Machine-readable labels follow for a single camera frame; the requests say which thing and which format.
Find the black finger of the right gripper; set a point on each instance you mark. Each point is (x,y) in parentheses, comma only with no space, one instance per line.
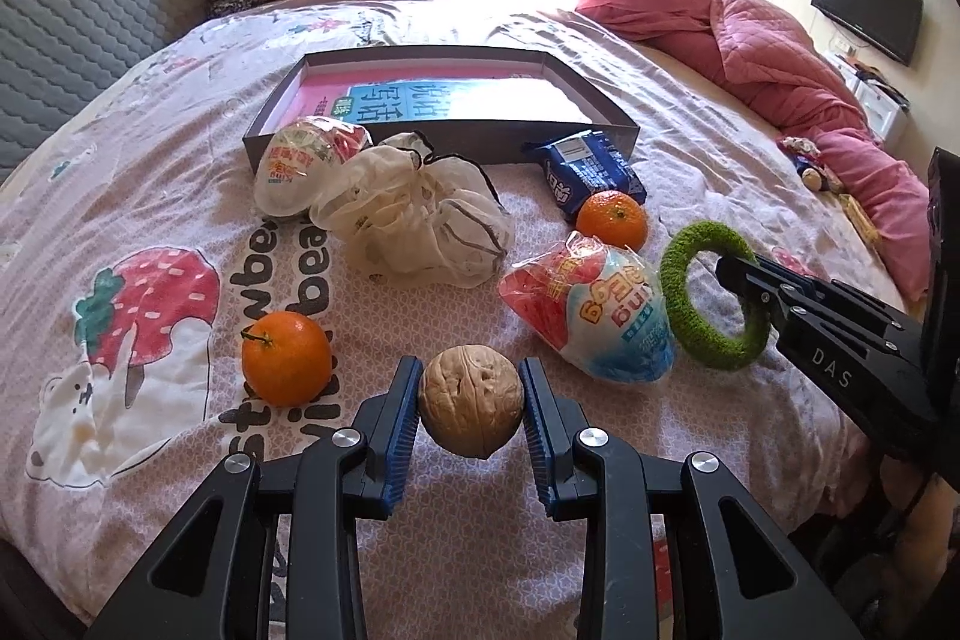
(825,329)

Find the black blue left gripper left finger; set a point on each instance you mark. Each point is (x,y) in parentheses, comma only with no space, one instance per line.
(209,573)

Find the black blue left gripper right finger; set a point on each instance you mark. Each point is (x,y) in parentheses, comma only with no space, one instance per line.
(733,572)

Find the blue red snack bag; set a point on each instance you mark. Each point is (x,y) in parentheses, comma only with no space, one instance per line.
(597,306)

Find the orange tangerine with stem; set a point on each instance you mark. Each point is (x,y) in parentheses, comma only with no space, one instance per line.
(286,359)

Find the brown walnut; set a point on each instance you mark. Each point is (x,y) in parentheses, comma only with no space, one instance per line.
(471,400)

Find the small stuffed doll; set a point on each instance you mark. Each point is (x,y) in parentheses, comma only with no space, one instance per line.
(807,161)

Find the orange tangerine near blue packet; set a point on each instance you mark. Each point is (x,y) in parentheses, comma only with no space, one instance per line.
(615,219)

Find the pink quilted blanket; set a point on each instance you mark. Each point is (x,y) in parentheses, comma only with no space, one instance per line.
(761,54)

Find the blue snack packet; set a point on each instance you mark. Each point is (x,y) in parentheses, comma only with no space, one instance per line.
(581,165)

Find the black flat television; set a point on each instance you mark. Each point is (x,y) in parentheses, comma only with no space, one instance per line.
(891,26)

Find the pink strawberry bed sheet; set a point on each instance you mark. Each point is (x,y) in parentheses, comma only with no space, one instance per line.
(133,255)

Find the pink blue book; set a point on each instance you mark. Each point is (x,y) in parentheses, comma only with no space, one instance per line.
(443,99)

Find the red white snack bag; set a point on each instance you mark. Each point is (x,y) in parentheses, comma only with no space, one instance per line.
(301,159)

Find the grey quilted headboard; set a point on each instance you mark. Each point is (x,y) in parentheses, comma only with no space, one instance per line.
(59,55)

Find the white mesh drawstring bag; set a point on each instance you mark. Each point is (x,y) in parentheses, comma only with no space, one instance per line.
(409,217)

